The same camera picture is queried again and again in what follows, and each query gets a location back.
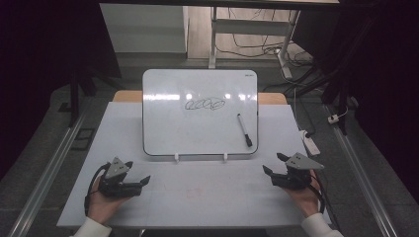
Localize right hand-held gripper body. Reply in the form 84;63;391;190
271;151;325;192

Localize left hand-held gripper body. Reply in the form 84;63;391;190
98;156;143;199

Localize white marker pen black cap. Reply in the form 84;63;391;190
236;113;254;148

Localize white whiteboard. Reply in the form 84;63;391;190
141;68;260;157

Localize person's left hand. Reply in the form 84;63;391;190
86;179;131;227

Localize person's right hand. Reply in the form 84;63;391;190
284;178;323;219

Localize black floor plate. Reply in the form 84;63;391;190
71;127;97;152

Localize white whiteboard stand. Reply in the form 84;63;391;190
143;151;259;164

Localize black metal stand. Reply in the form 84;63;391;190
57;65;124;128

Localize black tripod stand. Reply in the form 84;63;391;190
262;13;379;136

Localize white cabinet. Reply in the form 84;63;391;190
99;3;190;54

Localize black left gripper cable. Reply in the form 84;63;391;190
84;161;112;217

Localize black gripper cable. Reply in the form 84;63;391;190
84;161;112;217
308;173;327;215

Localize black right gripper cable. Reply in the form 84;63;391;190
308;173;327;215

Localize aluminium rail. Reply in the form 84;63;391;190
7;110;91;237
323;104;399;237

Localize black floor cables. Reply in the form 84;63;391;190
214;7;314;68

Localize white desk frame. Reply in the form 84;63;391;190
208;6;301;80

